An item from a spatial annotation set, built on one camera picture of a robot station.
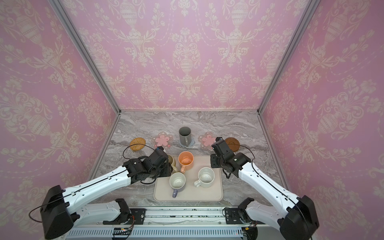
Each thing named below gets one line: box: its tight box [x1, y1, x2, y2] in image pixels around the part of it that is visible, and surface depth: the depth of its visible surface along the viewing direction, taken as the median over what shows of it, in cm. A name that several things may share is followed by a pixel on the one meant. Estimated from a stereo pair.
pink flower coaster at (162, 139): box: [151, 131, 174, 149], surface depth 105 cm
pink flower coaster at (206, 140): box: [198, 131, 216, 150], surface depth 106 cm
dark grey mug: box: [179, 126, 192, 147], surface depth 97 cm
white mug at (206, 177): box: [194, 167, 216, 188], surface depth 82 cm
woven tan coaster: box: [129, 137, 146, 152], surface depth 105 cm
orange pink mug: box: [178, 151, 194, 174], surface depth 87 cm
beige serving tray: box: [153, 180, 224, 202], surface depth 82 cm
